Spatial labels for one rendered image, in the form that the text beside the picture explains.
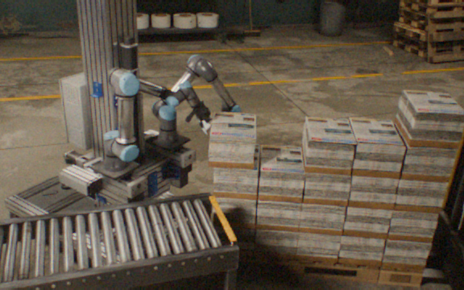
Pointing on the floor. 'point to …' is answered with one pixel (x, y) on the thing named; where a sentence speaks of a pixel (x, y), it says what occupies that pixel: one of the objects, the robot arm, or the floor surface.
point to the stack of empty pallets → (417, 22)
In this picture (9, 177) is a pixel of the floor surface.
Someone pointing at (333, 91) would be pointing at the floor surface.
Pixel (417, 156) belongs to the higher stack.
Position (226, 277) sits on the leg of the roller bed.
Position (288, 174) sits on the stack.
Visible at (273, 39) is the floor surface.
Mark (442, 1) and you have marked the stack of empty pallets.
